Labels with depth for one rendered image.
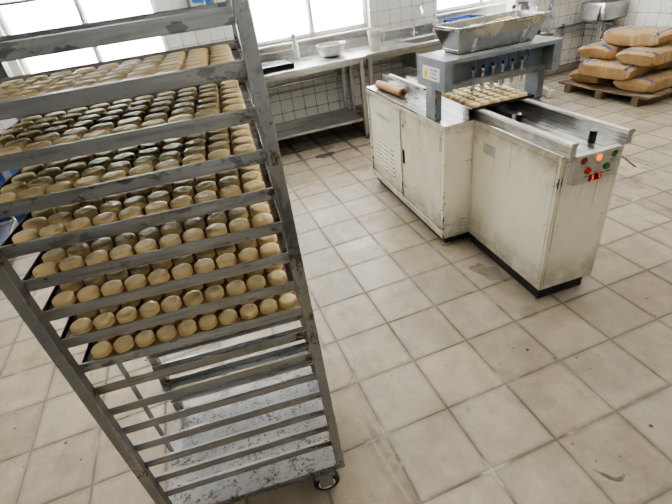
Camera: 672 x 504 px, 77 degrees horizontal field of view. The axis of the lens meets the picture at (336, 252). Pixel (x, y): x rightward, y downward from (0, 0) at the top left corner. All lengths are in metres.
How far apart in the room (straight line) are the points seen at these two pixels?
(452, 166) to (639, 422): 1.55
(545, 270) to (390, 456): 1.24
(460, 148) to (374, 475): 1.80
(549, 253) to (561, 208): 0.25
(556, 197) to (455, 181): 0.72
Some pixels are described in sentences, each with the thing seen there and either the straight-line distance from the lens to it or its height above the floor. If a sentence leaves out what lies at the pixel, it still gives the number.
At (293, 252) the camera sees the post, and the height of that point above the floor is 1.08.
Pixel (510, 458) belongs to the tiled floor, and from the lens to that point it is 1.93.
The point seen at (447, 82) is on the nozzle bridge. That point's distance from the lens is 2.49.
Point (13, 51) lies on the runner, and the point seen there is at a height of 1.59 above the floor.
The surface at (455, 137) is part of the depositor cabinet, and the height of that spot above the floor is 0.76.
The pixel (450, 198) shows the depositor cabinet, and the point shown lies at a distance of 2.75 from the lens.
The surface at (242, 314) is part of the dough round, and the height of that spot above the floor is 0.88.
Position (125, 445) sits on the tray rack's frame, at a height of 0.57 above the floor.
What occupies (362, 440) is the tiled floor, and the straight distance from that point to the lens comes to 1.93.
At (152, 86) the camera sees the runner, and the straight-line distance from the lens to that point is 0.92.
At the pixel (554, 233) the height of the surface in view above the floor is 0.44.
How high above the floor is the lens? 1.63
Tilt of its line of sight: 33 degrees down
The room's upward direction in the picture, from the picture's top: 9 degrees counter-clockwise
